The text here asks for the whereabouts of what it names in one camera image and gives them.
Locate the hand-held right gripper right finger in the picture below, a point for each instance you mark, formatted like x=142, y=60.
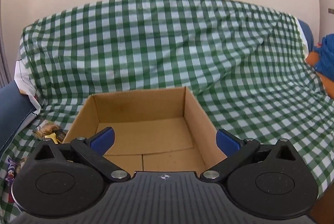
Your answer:
x=227, y=141

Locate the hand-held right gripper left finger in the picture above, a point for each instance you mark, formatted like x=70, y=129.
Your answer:
x=104, y=139

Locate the brown cardboard box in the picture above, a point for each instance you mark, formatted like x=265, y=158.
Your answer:
x=146, y=132

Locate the clear nut packet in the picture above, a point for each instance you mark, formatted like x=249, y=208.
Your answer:
x=47, y=128

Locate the blue cushion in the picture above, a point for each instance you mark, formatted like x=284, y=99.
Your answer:
x=13, y=114

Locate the white plastic bag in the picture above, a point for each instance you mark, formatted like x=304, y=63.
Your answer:
x=24, y=80

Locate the purple snack packet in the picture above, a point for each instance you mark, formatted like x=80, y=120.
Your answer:
x=11, y=174

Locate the green checkered cloth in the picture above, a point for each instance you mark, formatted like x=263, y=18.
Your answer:
x=167, y=43

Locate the orange cushion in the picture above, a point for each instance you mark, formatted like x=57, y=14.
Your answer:
x=327, y=83

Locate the blue fabric item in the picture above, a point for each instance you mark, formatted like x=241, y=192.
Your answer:
x=325, y=54

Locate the blue pillow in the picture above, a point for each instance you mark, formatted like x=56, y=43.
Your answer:
x=308, y=33

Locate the grey curtain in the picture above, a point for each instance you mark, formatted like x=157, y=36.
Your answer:
x=4, y=43

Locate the wall switch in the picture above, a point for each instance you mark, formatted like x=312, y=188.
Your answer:
x=331, y=11

